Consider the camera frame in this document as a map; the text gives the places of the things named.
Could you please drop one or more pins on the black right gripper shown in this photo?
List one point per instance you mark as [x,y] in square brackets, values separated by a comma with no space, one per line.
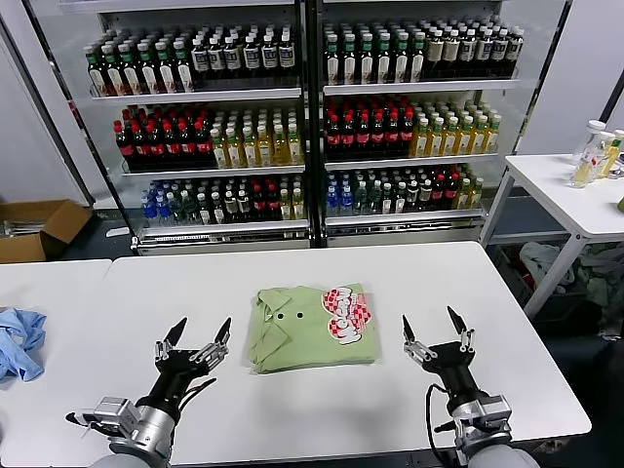
[453,370]

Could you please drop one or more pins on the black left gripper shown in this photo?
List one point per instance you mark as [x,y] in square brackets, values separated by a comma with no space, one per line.
[175,380]

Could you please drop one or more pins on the light green polo shirt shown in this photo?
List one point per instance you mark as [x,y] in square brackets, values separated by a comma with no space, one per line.
[292,341]

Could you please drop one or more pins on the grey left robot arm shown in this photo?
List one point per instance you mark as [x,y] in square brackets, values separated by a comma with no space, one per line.
[151,434]

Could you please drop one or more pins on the dark mesh laundry crate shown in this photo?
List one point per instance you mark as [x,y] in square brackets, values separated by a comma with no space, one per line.
[517,292]

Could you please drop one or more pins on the glass beverage display cabinet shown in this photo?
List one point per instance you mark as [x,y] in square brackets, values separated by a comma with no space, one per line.
[219,246]
[404,234]

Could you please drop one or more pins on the white cabinet shelf board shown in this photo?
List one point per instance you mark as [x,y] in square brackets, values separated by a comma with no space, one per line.
[404,218]
[414,87]
[219,226]
[214,171]
[414,162]
[195,95]

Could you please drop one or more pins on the pale grey crumpled cloth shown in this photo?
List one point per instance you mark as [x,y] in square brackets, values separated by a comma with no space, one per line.
[541,261]

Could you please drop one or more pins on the small clear green water bottle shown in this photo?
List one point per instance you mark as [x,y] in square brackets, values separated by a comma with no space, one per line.
[375,201]
[190,212]
[177,212]
[361,201]

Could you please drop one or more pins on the small white cap dark bottle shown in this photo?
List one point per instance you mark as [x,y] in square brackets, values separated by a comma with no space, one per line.
[388,200]
[401,200]
[414,199]
[427,199]
[218,210]
[245,209]
[232,209]
[204,212]

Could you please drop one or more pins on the small blue water bottle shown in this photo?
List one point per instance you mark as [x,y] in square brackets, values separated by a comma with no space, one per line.
[347,202]
[333,202]
[163,213]
[147,212]

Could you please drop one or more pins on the white paper scrap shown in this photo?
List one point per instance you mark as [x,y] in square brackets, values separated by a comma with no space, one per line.
[118,232]

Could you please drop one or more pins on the small red cap cola bottle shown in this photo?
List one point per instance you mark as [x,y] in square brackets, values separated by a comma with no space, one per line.
[440,195]
[453,194]
[260,207]
[273,207]

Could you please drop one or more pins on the small yellow drink bottle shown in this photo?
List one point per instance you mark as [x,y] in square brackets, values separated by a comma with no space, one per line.
[465,196]
[286,207]
[478,195]
[299,207]

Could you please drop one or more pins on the light blue crumpled cloth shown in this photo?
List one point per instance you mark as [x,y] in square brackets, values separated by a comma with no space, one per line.
[24,341]

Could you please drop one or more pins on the grey green cloth pile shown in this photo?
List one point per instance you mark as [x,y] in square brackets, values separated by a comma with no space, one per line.
[602,287]

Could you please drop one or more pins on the brown cardboard box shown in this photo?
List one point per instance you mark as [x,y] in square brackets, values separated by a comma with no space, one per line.
[58,224]

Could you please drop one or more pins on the small white side table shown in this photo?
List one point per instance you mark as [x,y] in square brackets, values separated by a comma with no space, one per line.
[551,190]

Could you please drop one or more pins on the yellow tea drink bottle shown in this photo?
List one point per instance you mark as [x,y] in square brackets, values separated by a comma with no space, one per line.
[296,148]
[265,151]
[480,140]
[466,141]
[220,153]
[235,152]
[281,150]
[422,144]
[438,143]
[250,152]
[452,142]
[493,139]

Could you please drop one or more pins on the silver metal parts bundle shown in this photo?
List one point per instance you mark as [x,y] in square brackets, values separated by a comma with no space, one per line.
[24,228]

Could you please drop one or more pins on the clear bottle with yellow liquid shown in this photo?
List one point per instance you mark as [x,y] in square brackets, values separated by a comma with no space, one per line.
[582,173]

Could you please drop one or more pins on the green-cap yellow juice bottle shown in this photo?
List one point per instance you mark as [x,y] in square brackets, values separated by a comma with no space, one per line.
[612,161]

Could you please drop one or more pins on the tall clear white-cap bottle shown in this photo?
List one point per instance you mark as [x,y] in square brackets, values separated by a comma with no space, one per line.
[596,128]

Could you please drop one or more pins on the green cap dark tea bottle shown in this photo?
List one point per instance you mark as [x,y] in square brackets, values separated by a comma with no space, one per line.
[333,61]
[350,61]
[149,72]
[367,61]
[184,70]
[132,73]
[384,60]
[418,59]
[402,60]
[167,71]
[115,73]
[97,73]

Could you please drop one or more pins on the white cap navy label bottle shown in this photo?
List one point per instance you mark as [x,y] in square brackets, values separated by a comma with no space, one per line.
[234,56]
[217,57]
[252,55]
[469,54]
[517,51]
[501,52]
[485,53]
[201,58]
[288,53]
[271,54]

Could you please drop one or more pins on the white cap beige label bottle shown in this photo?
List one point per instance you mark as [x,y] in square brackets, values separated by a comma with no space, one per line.
[452,55]
[436,56]

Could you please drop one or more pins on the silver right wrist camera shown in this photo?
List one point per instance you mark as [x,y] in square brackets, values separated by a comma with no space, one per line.
[492,409]

